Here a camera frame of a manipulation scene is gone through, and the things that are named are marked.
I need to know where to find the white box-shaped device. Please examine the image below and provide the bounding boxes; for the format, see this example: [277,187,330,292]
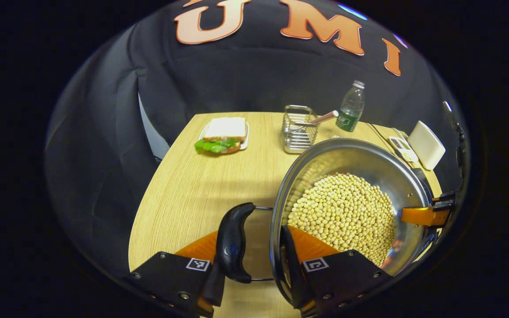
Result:
[407,120,446,171]

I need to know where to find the pile of soybeans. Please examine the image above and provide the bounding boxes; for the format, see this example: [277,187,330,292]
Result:
[287,173,398,267]

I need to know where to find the metal wire basket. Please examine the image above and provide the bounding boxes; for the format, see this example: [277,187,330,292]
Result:
[281,104,319,155]

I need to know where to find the stainless steel pot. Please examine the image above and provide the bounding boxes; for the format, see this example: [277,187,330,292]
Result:
[216,137,437,310]

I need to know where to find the sandwich with lettuce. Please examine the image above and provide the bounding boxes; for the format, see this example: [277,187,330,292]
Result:
[194,117,247,155]

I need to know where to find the white divided seasoning tray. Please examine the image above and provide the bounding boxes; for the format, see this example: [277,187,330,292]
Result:
[388,136,420,163]

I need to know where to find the clear plastic water bottle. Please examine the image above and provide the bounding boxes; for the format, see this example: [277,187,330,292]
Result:
[335,79,366,133]

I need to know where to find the black power cable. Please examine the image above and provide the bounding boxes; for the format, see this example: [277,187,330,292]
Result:
[367,122,399,153]

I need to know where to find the wooden-handled utensil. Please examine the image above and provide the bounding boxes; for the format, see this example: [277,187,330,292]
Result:
[296,110,340,129]

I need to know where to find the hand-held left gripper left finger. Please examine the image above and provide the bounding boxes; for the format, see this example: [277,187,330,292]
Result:
[124,230,227,318]

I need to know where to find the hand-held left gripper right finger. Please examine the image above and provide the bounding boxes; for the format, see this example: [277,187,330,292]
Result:
[279,224,394,318]

